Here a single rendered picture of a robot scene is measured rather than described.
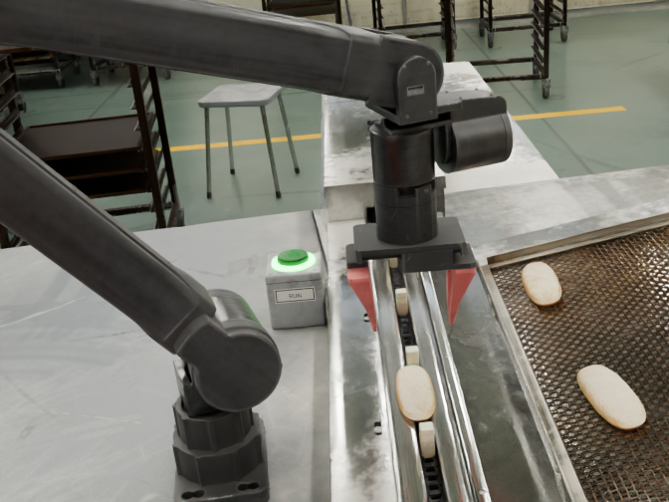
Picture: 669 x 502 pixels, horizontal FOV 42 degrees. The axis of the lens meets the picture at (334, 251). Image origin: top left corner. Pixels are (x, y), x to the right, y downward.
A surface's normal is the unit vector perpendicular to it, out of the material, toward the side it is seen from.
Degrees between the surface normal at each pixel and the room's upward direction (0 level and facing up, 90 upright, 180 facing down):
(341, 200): 90
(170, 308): 79
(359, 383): 0
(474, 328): 0
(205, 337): 90
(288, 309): 90
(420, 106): 90
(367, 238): 0
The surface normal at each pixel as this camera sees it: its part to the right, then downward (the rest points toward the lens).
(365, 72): 0.33, 0.39
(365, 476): -0.09, -0.91
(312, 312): 0.01, 0.40
